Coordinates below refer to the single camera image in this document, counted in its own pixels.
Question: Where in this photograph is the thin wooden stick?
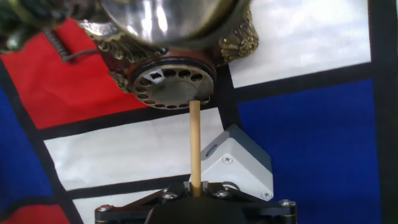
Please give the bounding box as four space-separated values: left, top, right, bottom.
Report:
189 100 202 197

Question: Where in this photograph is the brown brass rotary phone base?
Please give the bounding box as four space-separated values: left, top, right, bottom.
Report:
77 9 261 110

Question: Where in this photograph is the brown coiled phone cord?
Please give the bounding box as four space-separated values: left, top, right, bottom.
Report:
43 29 101 63

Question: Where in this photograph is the grey box with red button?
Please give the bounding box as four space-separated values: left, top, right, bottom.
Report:
188 124 274 202

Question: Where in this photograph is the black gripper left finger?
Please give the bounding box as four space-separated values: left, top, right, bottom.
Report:
95 182 192 224

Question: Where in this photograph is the colourful Mondrian pattern tablecloth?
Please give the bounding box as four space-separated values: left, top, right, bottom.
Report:
0 0 398 224

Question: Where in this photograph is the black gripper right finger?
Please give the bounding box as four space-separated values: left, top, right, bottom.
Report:
201 182 298 224

